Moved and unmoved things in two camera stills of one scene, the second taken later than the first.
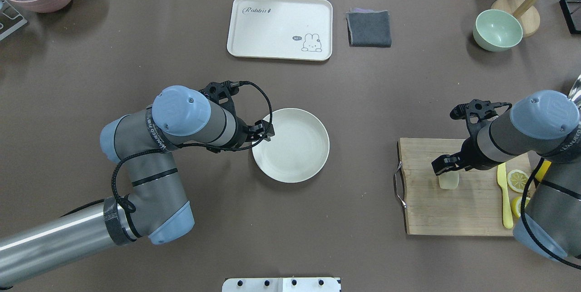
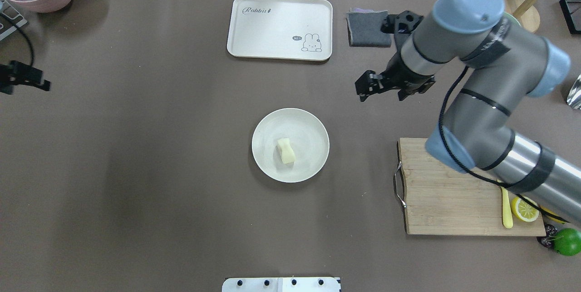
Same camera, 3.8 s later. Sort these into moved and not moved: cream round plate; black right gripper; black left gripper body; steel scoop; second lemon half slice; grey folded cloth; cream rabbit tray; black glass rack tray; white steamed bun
Moved: black right gripper; black left gripper body; white steamed bun
Not moved: steel scoop; black glass rack tray; second lemon half slice; cream round plate; cream rabbit tray; grey folded cloth
